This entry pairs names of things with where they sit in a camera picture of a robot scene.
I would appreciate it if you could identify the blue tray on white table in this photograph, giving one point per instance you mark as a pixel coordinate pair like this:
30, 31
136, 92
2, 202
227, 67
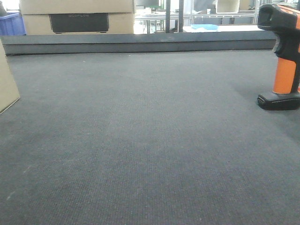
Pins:
204, 27

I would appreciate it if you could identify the large cardboard box black print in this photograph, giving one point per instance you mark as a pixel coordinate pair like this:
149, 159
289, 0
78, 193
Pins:
49, 17

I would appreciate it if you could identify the beige monitor in background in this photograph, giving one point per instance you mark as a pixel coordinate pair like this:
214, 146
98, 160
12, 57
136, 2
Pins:
227, 6

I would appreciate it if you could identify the black vertical post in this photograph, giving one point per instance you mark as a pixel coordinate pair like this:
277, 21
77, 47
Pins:
167, 16

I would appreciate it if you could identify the orange black barcode scanner gun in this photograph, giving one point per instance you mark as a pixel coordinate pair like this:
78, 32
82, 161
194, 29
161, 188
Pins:
284, 22

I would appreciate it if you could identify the brown cardboard package box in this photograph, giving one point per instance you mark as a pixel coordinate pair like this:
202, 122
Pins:
9, 93

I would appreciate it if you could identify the blue plastic crate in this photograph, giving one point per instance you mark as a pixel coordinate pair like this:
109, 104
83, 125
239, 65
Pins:
12, 25

